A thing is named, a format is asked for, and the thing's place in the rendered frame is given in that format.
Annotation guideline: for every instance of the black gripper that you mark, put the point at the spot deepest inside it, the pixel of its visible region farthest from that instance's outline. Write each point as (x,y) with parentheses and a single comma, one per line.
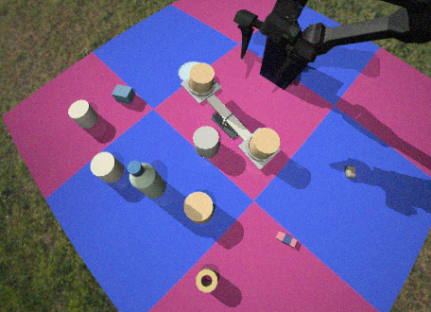
(247,20)

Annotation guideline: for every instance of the grey balance beam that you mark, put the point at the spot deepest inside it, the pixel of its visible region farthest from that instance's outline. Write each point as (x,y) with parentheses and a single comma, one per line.
(227,121)

